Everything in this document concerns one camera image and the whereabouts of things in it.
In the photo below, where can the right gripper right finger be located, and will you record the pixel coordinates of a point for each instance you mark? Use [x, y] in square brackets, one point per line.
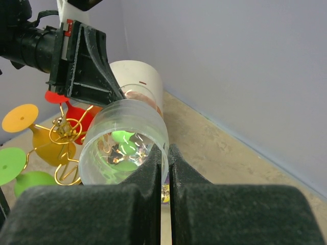
[207, 213]

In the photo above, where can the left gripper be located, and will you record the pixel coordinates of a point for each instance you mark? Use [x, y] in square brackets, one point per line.
[80, 68]

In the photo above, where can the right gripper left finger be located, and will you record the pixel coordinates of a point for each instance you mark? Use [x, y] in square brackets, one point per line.
[126, 213]

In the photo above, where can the red plastic goblet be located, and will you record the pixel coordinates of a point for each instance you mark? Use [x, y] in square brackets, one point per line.
[74, 121]

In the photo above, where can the clear glass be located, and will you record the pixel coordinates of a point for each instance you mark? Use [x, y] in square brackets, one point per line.
[121, 136]

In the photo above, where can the orange plastic goblet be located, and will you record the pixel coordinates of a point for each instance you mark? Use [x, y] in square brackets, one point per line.
[47, 144]

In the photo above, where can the green goblet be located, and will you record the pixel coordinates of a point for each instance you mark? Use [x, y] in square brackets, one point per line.
[13, 161]

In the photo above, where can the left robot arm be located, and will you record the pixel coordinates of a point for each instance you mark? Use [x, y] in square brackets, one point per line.
[22, 42]

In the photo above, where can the gold wine glass rack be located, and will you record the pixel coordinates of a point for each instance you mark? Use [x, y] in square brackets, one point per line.
[65, 174]

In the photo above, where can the colourful children's book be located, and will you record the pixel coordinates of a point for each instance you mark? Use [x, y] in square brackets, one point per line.
[165, 192]

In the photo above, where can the white orange cylinder appliance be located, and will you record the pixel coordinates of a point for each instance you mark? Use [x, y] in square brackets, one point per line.
[139, 81]

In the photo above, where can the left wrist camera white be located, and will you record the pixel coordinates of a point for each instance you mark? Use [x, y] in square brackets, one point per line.
[74, 10]

